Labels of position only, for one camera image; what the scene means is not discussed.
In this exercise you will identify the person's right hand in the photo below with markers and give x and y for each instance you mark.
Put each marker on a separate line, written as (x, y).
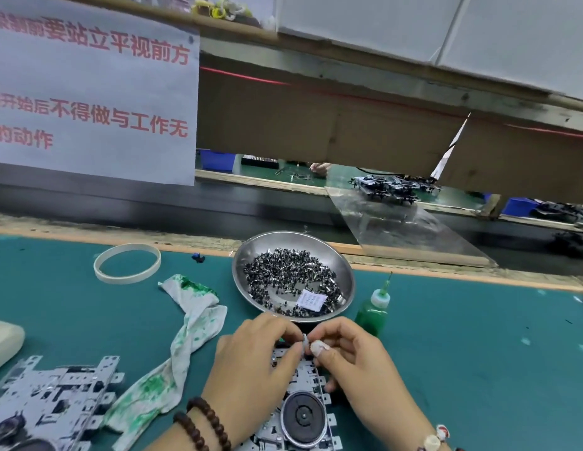
(367, 380)

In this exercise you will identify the person's left hand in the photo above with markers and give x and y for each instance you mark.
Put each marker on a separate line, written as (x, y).
(254, 371)

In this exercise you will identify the green glue squeeze bottle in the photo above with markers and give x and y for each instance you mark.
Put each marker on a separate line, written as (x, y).
(371, 314)

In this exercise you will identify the pile of small metal parts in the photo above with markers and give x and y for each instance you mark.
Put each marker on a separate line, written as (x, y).
(282, 272)

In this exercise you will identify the round metal bowl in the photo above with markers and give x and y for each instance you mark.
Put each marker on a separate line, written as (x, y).
(254, 244)

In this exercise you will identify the finished mechanisms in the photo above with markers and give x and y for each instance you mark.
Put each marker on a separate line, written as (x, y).
(390, 188)

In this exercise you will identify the black conveyor belt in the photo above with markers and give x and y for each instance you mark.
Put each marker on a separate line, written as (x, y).
(104, 197)

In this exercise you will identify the white green-stained cloth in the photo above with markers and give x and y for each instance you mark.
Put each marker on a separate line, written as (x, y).
(198, 319)

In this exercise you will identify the small blue cap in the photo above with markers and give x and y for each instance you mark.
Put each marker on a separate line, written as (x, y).
(198, 258)

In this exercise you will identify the clear plastic sheet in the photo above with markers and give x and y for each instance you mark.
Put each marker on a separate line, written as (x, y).
(423, 235)

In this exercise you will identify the black flat box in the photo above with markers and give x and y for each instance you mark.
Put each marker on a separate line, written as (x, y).
(260, 161)

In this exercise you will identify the blue plastic bin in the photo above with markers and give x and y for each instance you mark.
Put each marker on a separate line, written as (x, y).
(216, 161)
(520, 207)

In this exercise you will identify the brown cardboard panel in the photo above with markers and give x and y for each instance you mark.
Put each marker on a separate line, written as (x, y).
(301, 122)

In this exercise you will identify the white blue power strip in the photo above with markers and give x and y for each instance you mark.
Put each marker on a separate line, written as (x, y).
(2, 343)

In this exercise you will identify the wooden shelf beam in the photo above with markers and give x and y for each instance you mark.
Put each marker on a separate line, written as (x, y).
(367, 75)

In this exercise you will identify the white paper sign red text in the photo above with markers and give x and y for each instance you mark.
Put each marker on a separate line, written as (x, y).
(94, 89)

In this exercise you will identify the yellow plastic object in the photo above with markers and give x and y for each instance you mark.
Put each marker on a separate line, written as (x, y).
(221, 9)

